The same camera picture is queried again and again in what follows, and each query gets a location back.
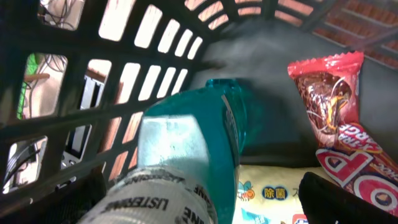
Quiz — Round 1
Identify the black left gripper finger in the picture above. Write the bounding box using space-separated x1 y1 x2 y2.
298 172 397 224

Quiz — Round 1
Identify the grey plastic basket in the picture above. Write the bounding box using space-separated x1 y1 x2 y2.
1 0 397 223

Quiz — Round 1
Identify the yellow snack bag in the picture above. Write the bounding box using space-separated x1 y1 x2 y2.
233 165 332 224

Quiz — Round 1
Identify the red chocolate bar wrapper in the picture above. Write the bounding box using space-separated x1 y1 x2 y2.
287 51 397 216

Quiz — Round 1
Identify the teal mouthwash bottle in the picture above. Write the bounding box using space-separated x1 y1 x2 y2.
81 79 247 224

